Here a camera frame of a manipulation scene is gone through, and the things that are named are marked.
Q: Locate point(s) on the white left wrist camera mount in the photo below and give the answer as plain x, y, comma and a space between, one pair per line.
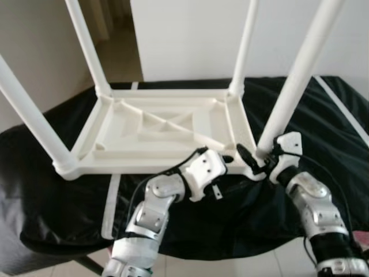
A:
204, 170

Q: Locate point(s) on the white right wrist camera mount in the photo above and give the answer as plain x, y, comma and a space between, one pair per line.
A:
287, 153

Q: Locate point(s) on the white plastic table top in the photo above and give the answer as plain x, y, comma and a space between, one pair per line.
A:
167, 130

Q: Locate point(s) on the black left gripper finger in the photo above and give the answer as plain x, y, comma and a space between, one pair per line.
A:
227, 158

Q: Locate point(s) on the beige door frame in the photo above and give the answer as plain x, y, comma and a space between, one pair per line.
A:
109, 29

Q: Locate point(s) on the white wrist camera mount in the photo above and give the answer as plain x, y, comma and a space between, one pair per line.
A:
204, 170
287, 153

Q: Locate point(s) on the pink object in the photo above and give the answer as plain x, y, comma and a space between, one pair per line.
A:
362, 239

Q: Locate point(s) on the black metal table leg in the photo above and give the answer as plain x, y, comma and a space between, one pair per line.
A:
89, 265

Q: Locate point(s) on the black cloth table cover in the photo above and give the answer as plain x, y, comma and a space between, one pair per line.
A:
323, 127

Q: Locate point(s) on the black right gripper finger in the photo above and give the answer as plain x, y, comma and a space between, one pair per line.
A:
246, 156

